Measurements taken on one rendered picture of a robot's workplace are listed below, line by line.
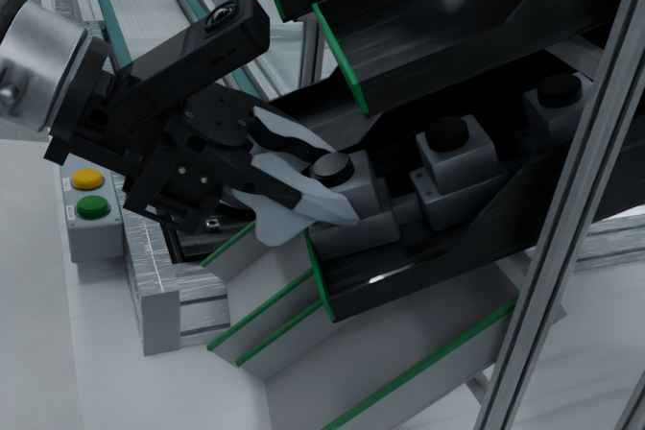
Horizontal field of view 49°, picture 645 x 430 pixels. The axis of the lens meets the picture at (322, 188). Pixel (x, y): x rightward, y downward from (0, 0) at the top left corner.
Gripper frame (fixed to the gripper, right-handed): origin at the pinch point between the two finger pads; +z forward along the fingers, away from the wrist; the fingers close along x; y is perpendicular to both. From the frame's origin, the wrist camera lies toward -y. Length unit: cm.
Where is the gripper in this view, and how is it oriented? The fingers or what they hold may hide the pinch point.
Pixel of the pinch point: (346, 183)
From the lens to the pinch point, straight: 51.5
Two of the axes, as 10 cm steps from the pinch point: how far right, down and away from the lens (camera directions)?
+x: 0.5, 6.0, -8.0
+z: 8.5, 3.9, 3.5
